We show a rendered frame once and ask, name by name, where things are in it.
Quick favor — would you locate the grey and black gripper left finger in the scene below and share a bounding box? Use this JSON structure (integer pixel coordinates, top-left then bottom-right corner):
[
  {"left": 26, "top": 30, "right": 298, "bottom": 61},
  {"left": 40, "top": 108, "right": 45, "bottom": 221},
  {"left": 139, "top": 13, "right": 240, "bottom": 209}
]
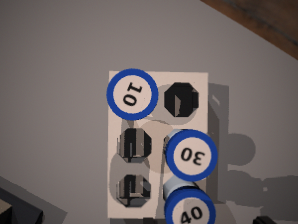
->
[{"left": 143, "top": 217, "right": 158, "bottom": 224}]

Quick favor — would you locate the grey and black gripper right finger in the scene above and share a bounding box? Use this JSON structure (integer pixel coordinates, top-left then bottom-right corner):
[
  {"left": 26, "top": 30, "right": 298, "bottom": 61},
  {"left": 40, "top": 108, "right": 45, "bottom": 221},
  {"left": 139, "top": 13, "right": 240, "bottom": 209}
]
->
[{"left": 253, "top": 216, "right": 277, "bottom": 224}]

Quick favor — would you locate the beige tube rack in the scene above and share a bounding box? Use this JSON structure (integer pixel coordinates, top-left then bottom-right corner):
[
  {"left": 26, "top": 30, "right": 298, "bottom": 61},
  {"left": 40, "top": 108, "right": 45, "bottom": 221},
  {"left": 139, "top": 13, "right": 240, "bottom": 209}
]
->
[{"left": 108, "top": 72, "right": 208, "bottom": 219}]

